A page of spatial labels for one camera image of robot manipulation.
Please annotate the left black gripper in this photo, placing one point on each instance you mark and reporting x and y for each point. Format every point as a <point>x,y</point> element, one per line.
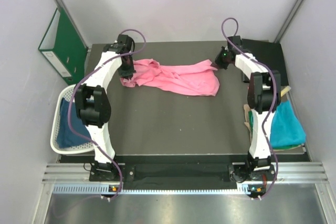
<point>128,73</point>

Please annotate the turquoise folded towel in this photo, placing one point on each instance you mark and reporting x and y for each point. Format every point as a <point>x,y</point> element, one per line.
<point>286,128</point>

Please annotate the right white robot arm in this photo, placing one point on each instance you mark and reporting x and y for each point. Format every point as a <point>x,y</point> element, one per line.
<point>263,97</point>

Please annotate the aluminium extrusion rail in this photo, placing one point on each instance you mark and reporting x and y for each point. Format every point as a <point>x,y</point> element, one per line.
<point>288,173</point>

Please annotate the grey slotted cable duct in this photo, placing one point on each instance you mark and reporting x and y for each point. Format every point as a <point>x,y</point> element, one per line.
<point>105,189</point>

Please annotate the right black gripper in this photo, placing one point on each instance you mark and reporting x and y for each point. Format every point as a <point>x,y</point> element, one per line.
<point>218,64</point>

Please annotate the green folded towel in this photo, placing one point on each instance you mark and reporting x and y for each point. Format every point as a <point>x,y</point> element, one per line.
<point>289,147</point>

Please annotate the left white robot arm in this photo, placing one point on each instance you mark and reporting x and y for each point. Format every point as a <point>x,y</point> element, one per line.
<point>93,106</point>

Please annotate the dark blue towel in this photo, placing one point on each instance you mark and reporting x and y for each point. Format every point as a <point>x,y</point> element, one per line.
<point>66,138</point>

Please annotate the white perforated plastic basket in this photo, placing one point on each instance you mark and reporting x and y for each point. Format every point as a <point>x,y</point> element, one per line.
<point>65,94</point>

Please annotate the pink towel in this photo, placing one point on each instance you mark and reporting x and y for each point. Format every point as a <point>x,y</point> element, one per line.
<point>191,80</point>

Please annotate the green lever arch binder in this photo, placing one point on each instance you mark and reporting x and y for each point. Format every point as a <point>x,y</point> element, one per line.
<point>63,48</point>

